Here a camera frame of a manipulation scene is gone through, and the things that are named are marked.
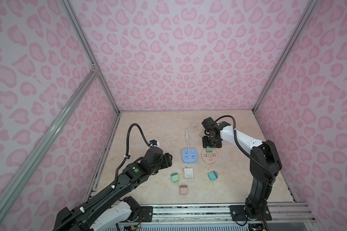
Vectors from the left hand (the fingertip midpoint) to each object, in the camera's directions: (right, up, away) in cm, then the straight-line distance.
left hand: (171, 158), depth 76 cm
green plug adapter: (+24, +1, +18) cm, 30 cm away
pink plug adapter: (+7, -19, +4) cm, 20 cm away
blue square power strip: (+11, -2, +16) cm, 19 cm away
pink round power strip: (+23, -3, +14) cm, 27 cm away
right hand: (+22, +5, +14) cm, 26 cm away
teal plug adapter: (+24, -12, +8) cm, 28 cm away
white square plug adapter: (+9, -11, +8) cm, 16 cm away
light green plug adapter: (+2, -13, +8) cm, 15 cm away
